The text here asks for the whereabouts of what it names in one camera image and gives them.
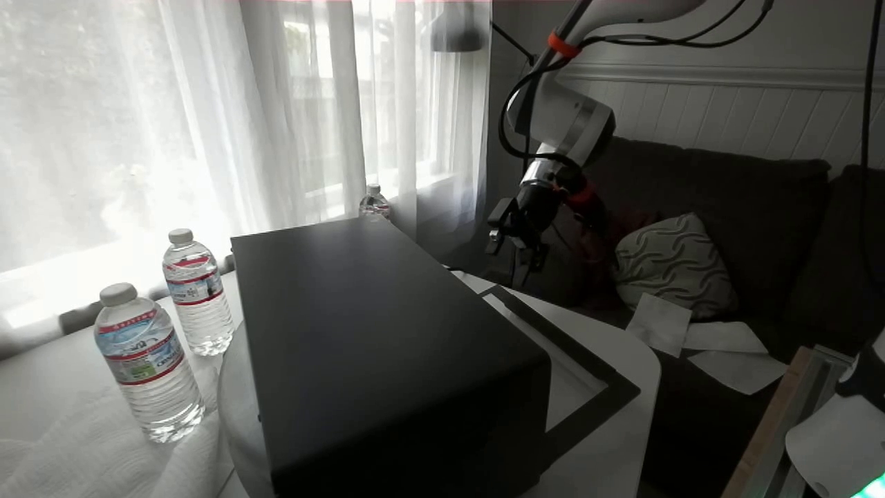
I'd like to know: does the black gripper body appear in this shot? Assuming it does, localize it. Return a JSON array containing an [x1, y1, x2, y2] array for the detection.
[[484, 154, 586, 254]]

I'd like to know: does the black toaster oven body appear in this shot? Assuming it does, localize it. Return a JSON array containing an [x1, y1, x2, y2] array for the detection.
[[229, 212, 553, 498]]

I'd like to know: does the dark red cushion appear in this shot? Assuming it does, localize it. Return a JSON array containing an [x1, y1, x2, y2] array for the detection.
[[590, 205, 661, 287]]

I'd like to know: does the wavy patterned throw pillow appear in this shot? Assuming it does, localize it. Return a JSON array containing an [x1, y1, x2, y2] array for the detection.
[[610, 209, 741, 321]]

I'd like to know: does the white folded paper sheet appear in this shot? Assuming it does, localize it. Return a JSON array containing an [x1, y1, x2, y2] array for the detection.
[[626, 291, 698, 360]]

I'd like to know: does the black floor lamp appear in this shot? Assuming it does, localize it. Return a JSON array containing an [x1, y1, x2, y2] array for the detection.
[[428, 0, 558, 284]]

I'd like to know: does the dark grey sofa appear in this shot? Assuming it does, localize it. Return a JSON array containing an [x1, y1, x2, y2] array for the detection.
[[510, 136, 885, 498]]

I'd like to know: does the white flat paper sheet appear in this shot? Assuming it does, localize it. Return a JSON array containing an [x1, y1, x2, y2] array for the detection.
[[680, 319, 791, 399]]

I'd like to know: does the small clear water bottle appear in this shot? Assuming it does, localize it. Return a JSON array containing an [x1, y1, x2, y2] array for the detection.
[[160, 226, 239, 360]]

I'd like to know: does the white sheer curtain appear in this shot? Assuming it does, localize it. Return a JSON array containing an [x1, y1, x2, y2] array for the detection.
[[0, 0, 495, 278]]

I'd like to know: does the large clear water bottle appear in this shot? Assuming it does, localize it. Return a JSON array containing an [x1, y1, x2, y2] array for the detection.
[[91, 281, 207, 447]]

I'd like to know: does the dark grey furniture edge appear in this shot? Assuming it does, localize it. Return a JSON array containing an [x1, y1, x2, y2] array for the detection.
[[55, 298, 106, 337]]

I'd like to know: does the white tablecloth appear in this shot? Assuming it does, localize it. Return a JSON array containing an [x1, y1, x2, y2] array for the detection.
[[0, 265, 246, 498]]

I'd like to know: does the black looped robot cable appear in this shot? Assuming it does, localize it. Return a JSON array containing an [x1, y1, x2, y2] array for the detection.
[[497, 0, 778, 176]]

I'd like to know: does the light wooden frame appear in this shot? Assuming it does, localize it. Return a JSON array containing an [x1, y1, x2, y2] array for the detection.
[[720, 342, 832, 498]]

